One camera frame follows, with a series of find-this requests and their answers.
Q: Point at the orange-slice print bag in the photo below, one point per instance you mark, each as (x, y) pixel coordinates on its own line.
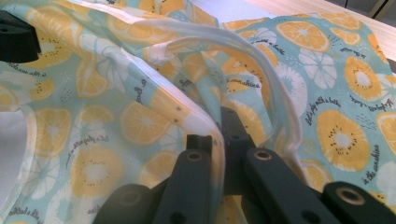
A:
(93, 124)

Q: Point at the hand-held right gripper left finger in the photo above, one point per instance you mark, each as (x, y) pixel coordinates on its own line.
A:
(199, 142)

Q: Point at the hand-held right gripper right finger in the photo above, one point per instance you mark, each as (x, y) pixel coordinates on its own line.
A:
(235, 137)

